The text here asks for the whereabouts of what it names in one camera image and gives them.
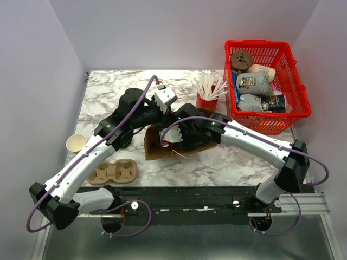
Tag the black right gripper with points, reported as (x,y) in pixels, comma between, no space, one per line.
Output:
(187,142)

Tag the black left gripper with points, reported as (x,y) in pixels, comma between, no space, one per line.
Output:
(165,118)

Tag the brown paper bag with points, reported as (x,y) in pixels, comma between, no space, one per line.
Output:
(153,137)

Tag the green paper coffee cup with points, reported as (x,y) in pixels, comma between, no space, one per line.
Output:
(75,143)

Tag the black coffee cup lid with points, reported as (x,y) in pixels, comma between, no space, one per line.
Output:
(125,143)

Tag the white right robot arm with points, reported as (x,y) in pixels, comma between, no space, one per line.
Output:
(289,158)

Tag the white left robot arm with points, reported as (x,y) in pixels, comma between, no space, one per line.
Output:
(58,198)

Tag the grey coffee bag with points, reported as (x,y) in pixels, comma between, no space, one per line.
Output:
(255,83)

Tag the black coffee bag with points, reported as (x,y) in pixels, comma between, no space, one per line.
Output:
(274,104)

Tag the red cup with straws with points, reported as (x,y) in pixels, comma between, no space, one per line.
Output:
(209,90)

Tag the blue snack box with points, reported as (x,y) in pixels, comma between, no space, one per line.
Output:
(235,88)

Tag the grey crumpled pouch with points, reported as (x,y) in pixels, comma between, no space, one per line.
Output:
(249,102)

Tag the brown cardboard cup carrier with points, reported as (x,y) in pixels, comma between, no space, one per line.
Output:
(122,171)

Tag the beige wrapped roll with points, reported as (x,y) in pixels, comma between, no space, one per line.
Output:
(260,68)

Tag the red plastic basket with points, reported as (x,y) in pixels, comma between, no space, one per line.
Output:
(277,55)

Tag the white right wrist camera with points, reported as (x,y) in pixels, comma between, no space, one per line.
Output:
(172,136)

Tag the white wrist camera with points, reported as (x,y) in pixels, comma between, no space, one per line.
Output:
(172,136)
(164,97)

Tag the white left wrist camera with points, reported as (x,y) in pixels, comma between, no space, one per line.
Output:
(164,97)

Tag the black mounting base rail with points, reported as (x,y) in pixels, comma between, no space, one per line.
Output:
(177,206)

